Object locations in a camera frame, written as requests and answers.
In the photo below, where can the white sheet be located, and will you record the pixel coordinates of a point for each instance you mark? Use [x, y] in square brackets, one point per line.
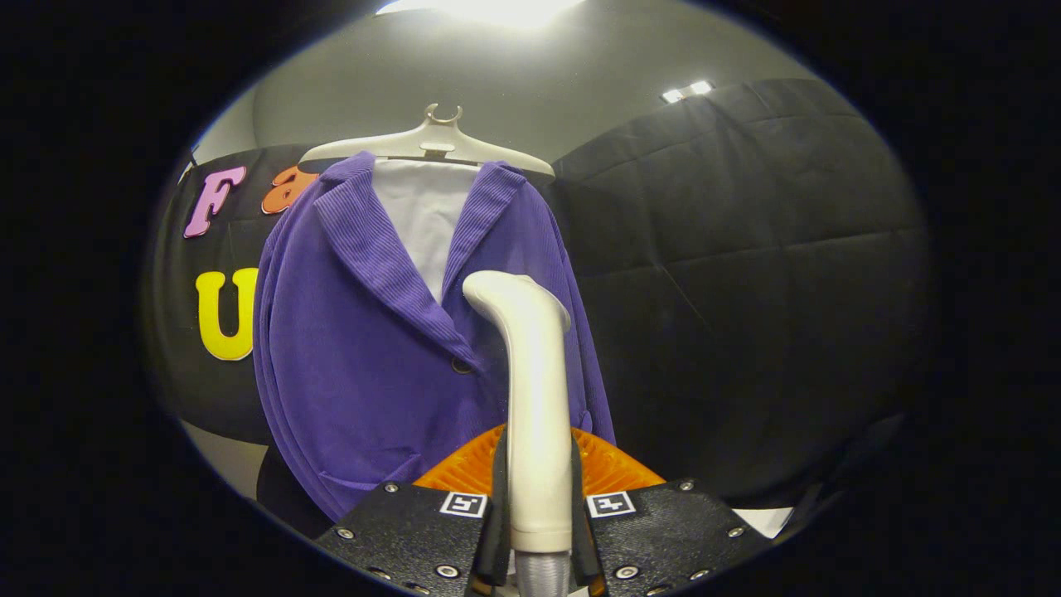
[767, 521]

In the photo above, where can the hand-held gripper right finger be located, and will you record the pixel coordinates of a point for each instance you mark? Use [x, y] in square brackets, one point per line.
[663, 535]

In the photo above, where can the grey cabinet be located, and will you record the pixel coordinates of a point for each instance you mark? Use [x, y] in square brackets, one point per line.
[228, 460]

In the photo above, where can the large ceiling light panel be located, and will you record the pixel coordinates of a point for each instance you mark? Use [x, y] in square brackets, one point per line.
[489, 10]

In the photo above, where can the double ceiling light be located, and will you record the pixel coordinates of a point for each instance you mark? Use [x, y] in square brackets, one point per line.
[688, 91]

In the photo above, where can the white garment steamer nozzle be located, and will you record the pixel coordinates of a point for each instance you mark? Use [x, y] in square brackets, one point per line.
[539, 398]

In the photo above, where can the white clothes hanger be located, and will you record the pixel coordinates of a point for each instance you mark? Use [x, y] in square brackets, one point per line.
[431, 141]

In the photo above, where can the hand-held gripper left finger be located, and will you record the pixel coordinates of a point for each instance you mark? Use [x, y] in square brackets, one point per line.
[414, 535]

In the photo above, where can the black backdrop cloth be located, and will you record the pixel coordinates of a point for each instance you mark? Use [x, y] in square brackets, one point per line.
[186, 274]

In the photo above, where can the black quilted side cloth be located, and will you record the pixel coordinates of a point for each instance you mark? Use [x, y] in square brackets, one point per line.
[746, 290]

